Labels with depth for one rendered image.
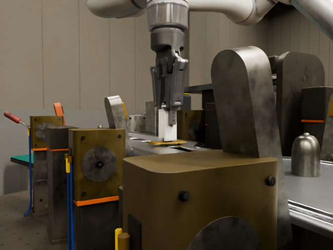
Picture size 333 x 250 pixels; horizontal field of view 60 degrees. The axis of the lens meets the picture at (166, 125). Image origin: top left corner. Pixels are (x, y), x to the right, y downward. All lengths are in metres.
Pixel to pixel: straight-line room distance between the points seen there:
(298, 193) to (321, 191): 0.03
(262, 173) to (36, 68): 2.95
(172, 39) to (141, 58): 3.26
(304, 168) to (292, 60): 0.29
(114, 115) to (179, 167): 0.36
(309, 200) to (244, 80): 0.13
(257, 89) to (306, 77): 0.45
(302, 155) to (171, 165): 0.23
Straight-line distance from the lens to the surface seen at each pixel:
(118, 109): 0.51
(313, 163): 0.37
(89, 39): 3.42
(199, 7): 0.93
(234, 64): 0.19
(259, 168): 0.18
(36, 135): 1.12
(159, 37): 0.63
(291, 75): 0.61
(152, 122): 0.97
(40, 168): 1.14
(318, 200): 0.28
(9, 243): 1.00
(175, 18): 0.63
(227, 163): 0.17
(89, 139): 0.49
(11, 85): 2.96
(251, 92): 0.19
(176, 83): 0.60
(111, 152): 0.50
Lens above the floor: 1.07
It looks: 3 degrees down
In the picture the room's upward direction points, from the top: straight up
